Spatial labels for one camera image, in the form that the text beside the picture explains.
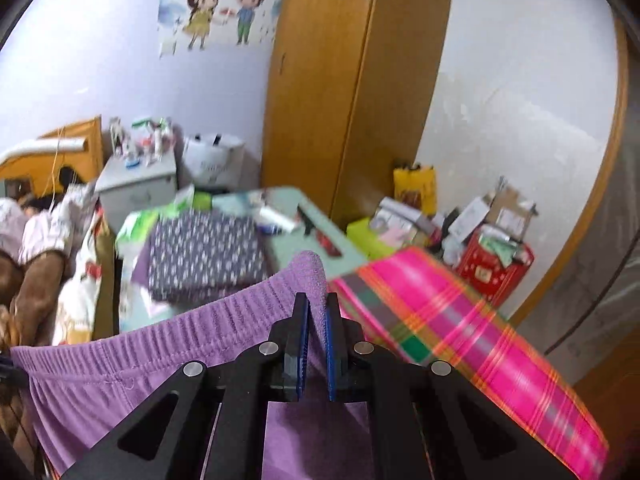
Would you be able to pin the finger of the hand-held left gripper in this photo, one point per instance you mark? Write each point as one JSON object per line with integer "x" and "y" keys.
{"x": 7, "y": 372}

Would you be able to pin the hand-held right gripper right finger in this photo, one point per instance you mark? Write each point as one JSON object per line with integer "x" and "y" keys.
{"x": 331, "y": 360}

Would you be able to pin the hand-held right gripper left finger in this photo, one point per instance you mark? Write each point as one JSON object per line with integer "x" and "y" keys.
{"x": 299, "y": 360}

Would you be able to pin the purple fleece pants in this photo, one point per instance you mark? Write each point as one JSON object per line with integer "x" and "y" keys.
{"x": 150, "y": 360}

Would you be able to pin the brown plush blanket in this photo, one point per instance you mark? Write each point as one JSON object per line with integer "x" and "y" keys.
{"x": 30, "y": 290}

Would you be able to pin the floral bed sheet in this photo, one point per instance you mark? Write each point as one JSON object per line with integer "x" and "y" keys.
{"x": 80, "y": 290}

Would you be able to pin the pale green table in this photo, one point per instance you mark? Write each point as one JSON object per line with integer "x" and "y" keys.
{"x": 330, "y": 240}

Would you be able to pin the pink plaid tablecloth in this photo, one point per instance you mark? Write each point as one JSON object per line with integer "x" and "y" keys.
{"x": 450, "y": 320}

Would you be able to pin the green box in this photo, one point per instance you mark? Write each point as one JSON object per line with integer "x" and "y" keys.
{"x": 365, "y": 235}

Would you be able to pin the pink garment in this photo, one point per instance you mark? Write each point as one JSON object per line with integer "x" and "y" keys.
{"x": 40, "y": 235}

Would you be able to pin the purple patterned cloth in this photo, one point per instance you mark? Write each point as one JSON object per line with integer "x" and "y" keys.
{"x": 205, "y": 250}

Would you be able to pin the red gift box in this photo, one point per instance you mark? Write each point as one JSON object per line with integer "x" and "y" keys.
{"x": 492, "y": 270}

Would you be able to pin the yellow bag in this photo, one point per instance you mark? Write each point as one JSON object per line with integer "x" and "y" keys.
{"x": 414, "y": 190}

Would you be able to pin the small white box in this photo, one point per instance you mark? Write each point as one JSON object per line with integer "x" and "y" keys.
{"x": 470, "y": 217}

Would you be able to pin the white shopping bag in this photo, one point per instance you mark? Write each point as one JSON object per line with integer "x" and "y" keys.
{"x": 212, "y": 160}

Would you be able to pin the grey nightstand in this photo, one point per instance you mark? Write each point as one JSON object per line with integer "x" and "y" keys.
{"x": 135, "y": 187}

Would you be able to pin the yellow wooden headboard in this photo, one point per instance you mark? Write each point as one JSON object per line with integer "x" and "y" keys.
{"x": 80, "y": 155}

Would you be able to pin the brown cardboard box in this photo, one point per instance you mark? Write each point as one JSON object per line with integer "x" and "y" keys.
{"x": 510, "y": 210}

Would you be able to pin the cluster of small bottles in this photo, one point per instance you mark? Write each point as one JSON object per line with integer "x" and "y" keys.
{"x": 145, "y": 140}

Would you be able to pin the wooden wardrobe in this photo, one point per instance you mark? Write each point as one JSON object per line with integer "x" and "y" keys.
{"x": 340, "y": 85}

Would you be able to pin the door frame with plastic curtain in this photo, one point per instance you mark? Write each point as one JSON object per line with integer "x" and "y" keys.
{"x": 600, "y": 260}

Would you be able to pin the cartoon wall sticker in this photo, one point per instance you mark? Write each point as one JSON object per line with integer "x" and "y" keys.
{"x": 220, "y": 10}

